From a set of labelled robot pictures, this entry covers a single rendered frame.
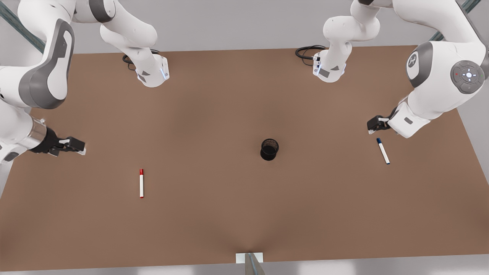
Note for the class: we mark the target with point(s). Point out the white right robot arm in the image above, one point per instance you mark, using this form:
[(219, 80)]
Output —
[(46, 72)]

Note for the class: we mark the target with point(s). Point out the white marker with blue cap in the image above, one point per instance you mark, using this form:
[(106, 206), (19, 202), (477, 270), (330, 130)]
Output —
[(383, 151)]

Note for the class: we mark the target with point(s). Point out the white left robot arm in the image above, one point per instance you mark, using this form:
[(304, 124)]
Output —
[(447, 57)]

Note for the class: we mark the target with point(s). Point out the white marker with red cap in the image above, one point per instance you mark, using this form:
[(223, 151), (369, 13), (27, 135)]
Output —
[(141, 185)]

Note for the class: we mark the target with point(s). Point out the black mesh pen cup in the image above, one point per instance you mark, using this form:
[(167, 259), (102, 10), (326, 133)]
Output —
[(269, 149)]

